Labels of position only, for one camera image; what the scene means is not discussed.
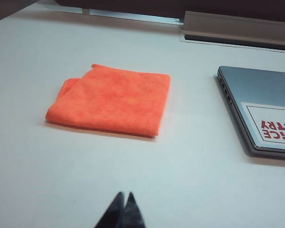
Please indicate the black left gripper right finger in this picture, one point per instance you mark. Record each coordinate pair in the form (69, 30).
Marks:
(134, 213)

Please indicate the orange microfiber rag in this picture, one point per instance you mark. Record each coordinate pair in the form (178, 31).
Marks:
(114, 99)

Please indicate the white divider mounting bracket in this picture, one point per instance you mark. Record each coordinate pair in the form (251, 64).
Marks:
(85, 11)

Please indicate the grey fabric desk divider panel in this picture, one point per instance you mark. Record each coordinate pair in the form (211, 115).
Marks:
(156, 7)

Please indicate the grey Dell laptop with sticker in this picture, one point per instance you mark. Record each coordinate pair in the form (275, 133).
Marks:
(256, 88)

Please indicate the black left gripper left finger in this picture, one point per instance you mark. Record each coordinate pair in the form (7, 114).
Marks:
(114, 213)

